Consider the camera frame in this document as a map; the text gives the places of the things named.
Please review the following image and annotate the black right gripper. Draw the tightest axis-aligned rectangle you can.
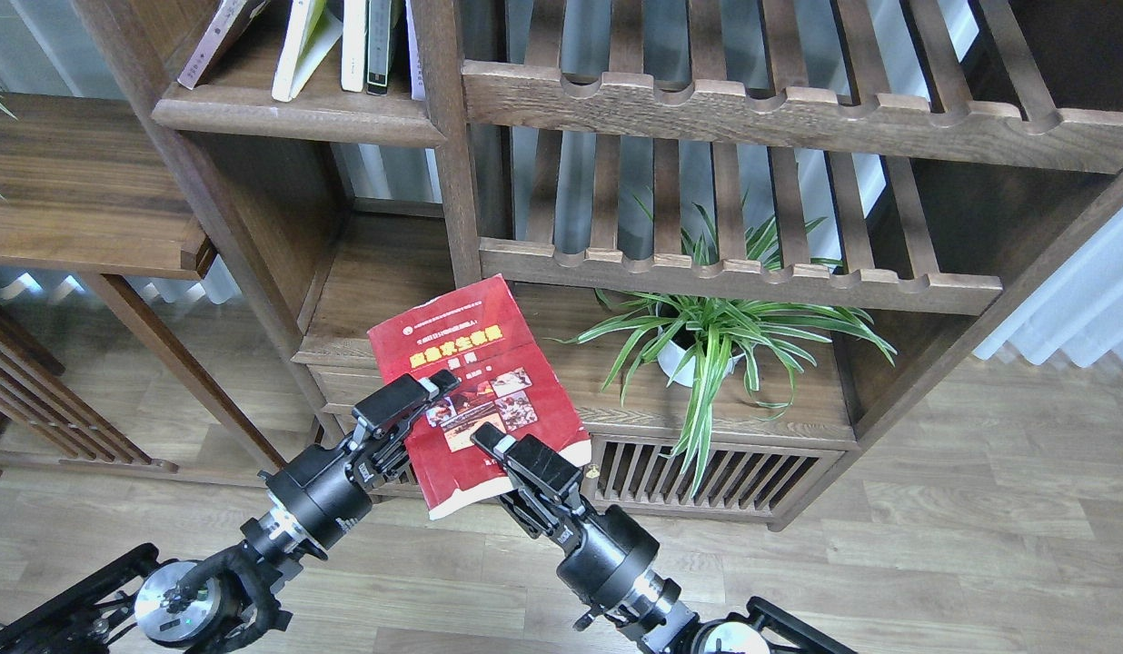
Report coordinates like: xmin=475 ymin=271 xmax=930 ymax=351
xmin=471 ymin=423 xmax=661 ymax=620

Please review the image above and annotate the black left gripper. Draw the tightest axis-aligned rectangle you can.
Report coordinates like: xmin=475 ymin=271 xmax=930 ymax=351
xmin=258 ymin=370 xmax=462 ymax=556

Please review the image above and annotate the red cover book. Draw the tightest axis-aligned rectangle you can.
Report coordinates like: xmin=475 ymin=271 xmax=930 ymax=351
xmin=369 ymin=276 xmax=593 ymax=519

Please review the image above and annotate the yellow green cover book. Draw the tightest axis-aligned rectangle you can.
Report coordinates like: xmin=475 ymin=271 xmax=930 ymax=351
xmin=271 ymin=1 xmax=343 ymax=101

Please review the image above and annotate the dark maroon cover book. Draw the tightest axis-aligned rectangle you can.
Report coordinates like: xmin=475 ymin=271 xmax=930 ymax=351
xmin=179 ymin=1 xmax=268 ymax=88

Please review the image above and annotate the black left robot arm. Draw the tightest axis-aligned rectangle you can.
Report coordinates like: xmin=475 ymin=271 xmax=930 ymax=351
xmin=0 ymin=370 xmax=460 ymax=653

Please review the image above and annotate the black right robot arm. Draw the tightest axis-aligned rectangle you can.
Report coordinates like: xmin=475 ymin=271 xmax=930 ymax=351
xmin=472 ymin=425 xmax=847 ymax=653

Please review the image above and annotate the green spider plant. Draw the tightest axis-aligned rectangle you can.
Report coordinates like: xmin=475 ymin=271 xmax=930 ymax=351
xmin=550 ymin=193 xmax=898 ymax=496

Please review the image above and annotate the dark wooden bookshelf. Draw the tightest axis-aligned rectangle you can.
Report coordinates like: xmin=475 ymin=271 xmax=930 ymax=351
xmin=74 ymin=1 xmax=1123 ymax=530

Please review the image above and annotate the dark green upright book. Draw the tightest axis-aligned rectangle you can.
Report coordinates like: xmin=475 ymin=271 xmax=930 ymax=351
xmin=365 ymin=0 xmax=402 ymax=96

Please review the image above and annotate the white upright book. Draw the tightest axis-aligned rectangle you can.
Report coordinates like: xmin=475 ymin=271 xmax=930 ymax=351
xmin=340 ymin=0 xmax=369 ymax=93

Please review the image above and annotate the wooden slatted rack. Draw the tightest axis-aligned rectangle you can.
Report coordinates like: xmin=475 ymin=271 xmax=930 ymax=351
xmin=0 ymin=306 xmax=179 ymax=475

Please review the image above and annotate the wooden side table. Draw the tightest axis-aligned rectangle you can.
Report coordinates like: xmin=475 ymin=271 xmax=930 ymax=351
xmin=0 ymin=93 xmax=323 ymax=485

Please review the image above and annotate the white curtain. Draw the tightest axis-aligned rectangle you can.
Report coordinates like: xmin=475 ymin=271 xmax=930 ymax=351
xmin=973 ymin=208 xmax=1123 ymax=367

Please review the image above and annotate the white book behind post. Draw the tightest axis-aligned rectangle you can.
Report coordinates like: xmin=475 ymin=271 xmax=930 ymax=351
xmin=404 ymin=1 xmax=427 ymax=101

